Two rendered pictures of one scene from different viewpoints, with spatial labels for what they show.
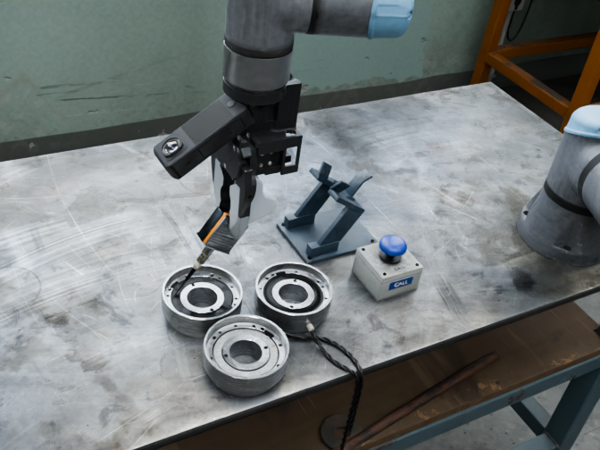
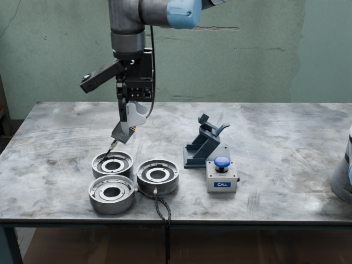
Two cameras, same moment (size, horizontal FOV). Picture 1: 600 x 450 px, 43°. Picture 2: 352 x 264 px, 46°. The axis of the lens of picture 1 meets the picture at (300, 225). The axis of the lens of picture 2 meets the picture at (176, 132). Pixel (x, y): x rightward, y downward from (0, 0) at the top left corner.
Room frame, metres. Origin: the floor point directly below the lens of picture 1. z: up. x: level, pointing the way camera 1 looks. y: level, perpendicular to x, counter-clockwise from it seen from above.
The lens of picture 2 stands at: (0.08, -0.52, 1.43)
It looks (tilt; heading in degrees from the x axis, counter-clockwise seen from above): 30 degrees down; 35
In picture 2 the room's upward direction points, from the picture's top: straight up
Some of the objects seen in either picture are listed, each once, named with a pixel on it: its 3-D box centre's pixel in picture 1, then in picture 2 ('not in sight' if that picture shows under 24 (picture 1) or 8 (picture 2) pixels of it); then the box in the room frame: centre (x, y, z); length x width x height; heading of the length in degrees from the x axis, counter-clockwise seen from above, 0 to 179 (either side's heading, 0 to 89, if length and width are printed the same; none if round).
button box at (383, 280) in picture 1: (390, 267); (223, 176); (0.84, -0.14, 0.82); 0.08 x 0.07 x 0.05; 124
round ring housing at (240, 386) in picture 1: (245, 356); (112, 195); (0.63, 0.04, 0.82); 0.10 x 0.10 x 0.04
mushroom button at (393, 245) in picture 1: (390, 254); (221, 167); (0.83, -0.13, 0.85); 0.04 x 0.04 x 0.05
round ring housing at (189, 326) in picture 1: (202, 302); (113, 168); (0.71, 0.11, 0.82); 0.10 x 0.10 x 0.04
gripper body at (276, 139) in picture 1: (256, 124); (133, 74); (0.76, 0.07, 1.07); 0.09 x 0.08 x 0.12; 124
